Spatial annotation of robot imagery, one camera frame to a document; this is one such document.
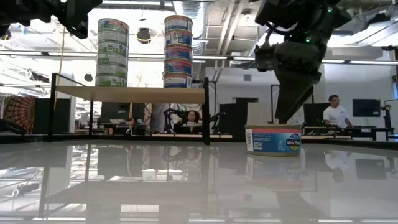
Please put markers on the black equipment stand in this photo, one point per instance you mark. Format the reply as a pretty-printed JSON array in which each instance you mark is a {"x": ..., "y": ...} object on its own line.
[{"x": 387, "y": 118}]

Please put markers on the black wall monitor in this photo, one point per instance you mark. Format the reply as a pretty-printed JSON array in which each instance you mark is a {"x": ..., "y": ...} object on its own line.
[{"x": 366, "y": 108}]

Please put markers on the black metal gantry frame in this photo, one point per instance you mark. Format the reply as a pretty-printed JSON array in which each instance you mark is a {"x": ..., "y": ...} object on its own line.
[{"x": 272, "y": 102}]

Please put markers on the dark background table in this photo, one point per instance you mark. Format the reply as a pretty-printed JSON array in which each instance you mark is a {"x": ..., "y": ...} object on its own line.
[{"x": 367, "y": 128}]

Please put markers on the small black round fixture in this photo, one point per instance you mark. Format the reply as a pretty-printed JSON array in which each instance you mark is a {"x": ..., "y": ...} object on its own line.
[{"x": 88, "y": 77}]

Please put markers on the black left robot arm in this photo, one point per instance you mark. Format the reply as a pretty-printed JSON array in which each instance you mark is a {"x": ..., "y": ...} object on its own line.
[{"x": 21, "y": 11}]

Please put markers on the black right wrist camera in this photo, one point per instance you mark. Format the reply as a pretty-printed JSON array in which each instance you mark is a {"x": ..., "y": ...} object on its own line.
[{"x": 264, "y": 59}]

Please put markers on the black hanging ceiling device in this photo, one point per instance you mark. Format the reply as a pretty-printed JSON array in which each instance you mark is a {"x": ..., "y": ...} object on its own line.
[{"x": 144, "y": 35}]

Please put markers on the black ceiling mounted box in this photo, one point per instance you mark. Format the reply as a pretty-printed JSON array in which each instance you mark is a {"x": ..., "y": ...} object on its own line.
[{"x": 4, "y": 35}]

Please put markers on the ribbed silver ceiling duct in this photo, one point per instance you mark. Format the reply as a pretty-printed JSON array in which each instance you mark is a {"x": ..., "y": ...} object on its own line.
[{"x": 199, "y": 48}]

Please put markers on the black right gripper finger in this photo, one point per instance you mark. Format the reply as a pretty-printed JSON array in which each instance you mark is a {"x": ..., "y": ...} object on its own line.
[{"x": 293, "y": 99}]

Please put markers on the wooden shelf black frame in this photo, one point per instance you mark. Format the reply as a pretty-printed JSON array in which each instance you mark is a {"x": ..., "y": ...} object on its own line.
[{"x": 130, "y": 95}]

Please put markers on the black background monitor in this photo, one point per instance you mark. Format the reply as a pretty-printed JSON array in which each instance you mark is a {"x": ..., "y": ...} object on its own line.
[{"x": 124, "y": 113}]

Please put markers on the patterned orange wall tapestry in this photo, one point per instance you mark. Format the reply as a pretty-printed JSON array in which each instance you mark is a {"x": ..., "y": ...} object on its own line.
[{"x": 20, "y": 109}]

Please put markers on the grey wall vent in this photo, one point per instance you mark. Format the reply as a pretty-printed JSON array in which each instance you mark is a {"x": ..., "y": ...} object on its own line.
[{"x": 247, "y": 77}]

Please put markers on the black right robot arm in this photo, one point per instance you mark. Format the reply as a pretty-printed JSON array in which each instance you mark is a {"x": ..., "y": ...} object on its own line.
[{"x": 298, "y": 15}]

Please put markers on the long suspended light rail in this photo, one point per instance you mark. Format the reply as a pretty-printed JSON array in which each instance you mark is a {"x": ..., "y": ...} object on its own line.
[{"x": 202, "y": 57}]

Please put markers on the background wooden workstation board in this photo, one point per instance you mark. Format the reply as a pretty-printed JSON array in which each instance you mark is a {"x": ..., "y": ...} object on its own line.
[
  {"x": 326, "y": 137},
  {"x": 217, "y": 136}
]

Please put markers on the black partition panel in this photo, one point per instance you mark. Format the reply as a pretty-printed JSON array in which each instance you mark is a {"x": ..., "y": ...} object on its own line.
[
  {"x": 314, "y": 113},
  {"x": 42, "y": 115}
]

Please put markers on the background black robot arm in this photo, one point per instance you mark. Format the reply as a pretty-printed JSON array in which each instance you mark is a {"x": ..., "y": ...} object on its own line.
[
  {"x": 216, "y": 119},
  {"x": 169, "y": 119}
]

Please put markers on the black aluminium table frame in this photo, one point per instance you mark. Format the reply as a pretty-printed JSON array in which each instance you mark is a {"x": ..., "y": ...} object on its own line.
[{"x": 31, "y": 138}]

